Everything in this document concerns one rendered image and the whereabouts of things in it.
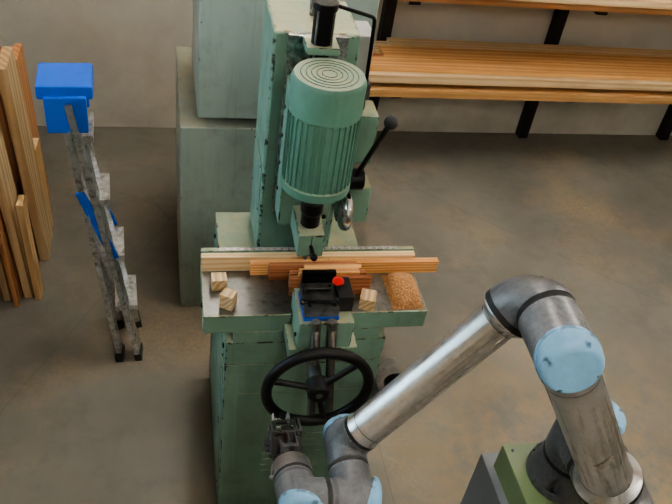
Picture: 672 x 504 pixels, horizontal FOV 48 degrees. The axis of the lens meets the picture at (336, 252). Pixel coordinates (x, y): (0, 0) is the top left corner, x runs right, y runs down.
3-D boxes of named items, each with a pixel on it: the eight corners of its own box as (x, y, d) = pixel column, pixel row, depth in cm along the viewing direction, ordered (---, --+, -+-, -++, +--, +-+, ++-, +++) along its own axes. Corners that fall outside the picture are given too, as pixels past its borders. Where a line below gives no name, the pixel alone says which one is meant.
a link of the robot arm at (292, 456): (312, 494, 166) (269, 498, 164) (309, 481, 171) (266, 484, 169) (315, 460, 163) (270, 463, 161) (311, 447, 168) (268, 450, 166)
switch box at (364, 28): (345, 90, 206) (353, 35, 196) (338, 73, 213) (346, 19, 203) (366, 91, 207) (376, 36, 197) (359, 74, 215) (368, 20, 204)
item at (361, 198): (335, 221, 220) (341, 188, 212) (331, 207, 225) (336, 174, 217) (366, 221, 222) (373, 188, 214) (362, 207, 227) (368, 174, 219)
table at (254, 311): (203, 361, 188) (203, 344, 185) (199, 279, 211) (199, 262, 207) (433, 351, 201) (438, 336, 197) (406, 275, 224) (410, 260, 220)
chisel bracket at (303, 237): (295, 261, 200) (299, 236, 195) (289, 228, 211) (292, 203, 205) (323, 260, 202) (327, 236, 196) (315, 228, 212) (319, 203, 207)
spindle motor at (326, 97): (284, 206, 183) (296, 90, 163) (276, 165, 196) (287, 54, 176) (355, 206, 187) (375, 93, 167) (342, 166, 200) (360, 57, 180)
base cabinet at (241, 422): (215, 510, 249) (222, 367, 205) (208, 376, 293) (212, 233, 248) (347, 499, 259) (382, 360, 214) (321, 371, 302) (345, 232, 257)
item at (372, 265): (249, 275, 206) (250, 264, 204) (249, 270, 208) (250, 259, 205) (436, 272, 217) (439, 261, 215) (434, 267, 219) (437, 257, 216)
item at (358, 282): (288, 296, 202) (290, 278, 198) (288, 293, 203) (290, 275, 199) (368, 294, 206) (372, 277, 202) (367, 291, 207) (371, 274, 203)
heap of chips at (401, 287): (392, 309, 203) (395, 299, 201) (381, 275, 213) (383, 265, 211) (424, 308, 205) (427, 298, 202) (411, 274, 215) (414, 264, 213)
